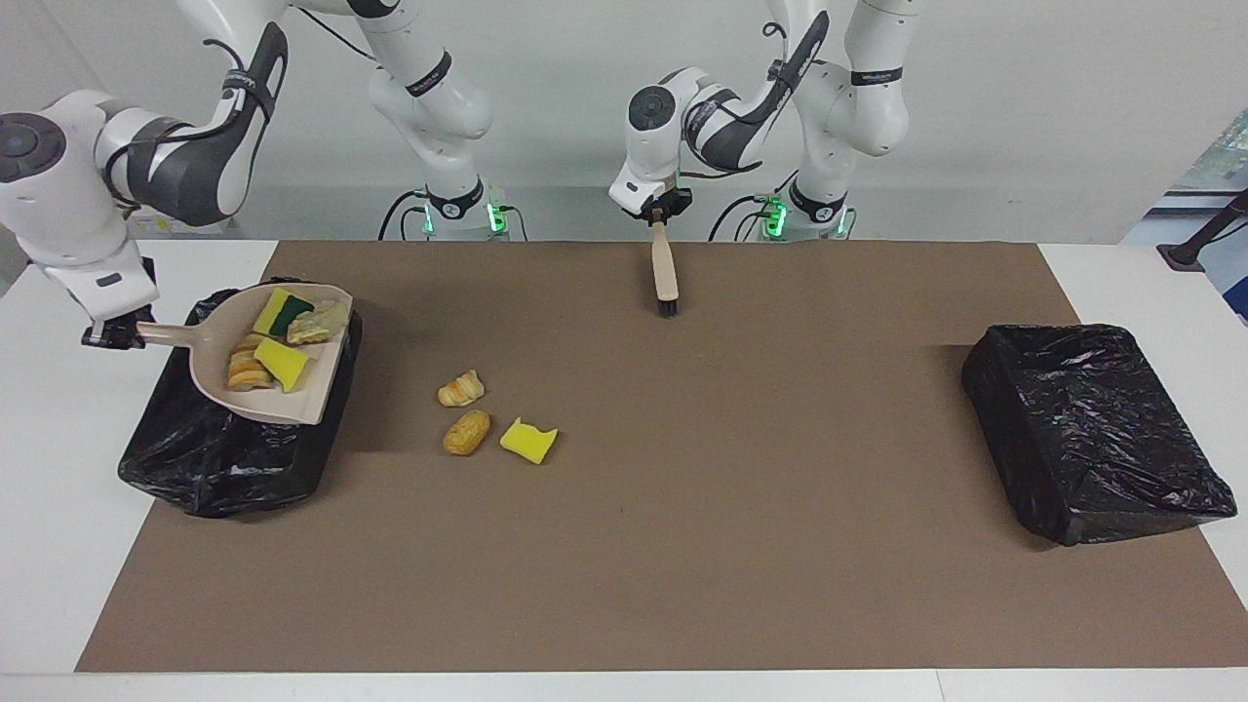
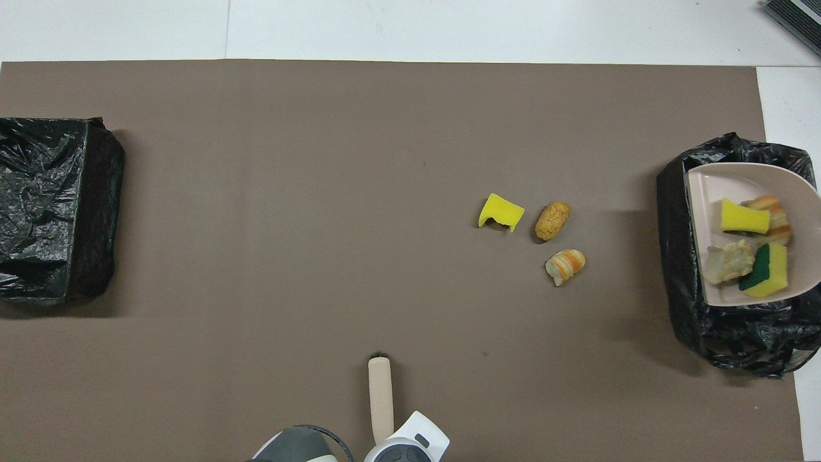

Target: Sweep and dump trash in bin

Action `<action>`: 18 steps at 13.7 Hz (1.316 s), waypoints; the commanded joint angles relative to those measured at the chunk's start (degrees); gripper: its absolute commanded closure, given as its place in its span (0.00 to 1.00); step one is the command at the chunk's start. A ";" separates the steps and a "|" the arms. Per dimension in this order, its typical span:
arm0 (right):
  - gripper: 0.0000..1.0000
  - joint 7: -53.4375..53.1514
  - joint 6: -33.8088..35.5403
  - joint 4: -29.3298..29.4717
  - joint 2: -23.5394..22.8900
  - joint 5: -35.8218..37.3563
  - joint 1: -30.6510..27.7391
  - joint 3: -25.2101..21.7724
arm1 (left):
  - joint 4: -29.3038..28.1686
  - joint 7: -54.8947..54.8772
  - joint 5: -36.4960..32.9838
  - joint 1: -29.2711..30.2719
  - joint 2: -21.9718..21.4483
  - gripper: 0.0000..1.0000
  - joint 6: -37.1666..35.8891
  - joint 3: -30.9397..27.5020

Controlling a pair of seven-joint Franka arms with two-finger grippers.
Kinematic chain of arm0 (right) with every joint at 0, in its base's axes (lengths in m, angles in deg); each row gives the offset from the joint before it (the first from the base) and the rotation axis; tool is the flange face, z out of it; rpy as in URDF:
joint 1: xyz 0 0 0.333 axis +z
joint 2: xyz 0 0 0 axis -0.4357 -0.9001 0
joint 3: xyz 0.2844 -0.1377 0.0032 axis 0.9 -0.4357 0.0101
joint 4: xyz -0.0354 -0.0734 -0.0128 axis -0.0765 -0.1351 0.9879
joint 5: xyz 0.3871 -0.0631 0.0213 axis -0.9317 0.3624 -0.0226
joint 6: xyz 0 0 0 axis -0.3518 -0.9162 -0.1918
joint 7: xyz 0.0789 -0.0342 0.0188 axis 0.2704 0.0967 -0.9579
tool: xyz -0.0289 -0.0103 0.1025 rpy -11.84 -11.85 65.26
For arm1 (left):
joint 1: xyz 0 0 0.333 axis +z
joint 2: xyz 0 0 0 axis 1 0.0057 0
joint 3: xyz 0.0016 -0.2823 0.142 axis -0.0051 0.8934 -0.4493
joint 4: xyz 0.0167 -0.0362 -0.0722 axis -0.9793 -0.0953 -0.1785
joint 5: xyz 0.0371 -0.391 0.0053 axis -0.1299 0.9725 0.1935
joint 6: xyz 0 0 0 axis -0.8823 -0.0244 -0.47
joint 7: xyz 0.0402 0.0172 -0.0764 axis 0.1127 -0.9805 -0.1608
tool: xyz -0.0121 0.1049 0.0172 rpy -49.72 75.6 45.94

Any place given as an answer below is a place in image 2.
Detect notched yellow sponge piece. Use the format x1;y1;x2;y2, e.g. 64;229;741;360
478;193;525;232

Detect brown oval bread roll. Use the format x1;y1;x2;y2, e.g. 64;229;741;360
535;201;572;242

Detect small striped croissant piece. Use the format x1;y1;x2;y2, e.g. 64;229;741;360
545;249;587;287

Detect beige hand brush black bristles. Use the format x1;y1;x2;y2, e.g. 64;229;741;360
368;352;395;447

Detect pale bread piece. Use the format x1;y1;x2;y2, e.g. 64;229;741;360
702;239;756;286

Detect small yellow sponge piece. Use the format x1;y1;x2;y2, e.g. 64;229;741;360
720;198;771;234

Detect yellow sponge with green pad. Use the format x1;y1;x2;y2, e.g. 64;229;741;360
738;242;789;299

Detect large striped croissant piece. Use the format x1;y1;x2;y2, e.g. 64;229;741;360
743;195;793;247

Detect beige plastic dustpan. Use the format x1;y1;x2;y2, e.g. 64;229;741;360
686;162;821;307

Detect right black bin bag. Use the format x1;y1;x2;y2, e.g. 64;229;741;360
656;132;821;379

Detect boxy bin with black bag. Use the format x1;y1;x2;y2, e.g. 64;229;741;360
0;117;126;305

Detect brown paper table mat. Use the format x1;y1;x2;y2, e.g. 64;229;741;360
0;60;806;462

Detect dark grey ribbed device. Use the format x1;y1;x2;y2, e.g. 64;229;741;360
762;0;821;60

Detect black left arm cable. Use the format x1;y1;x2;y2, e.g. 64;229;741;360
292;425;355;462

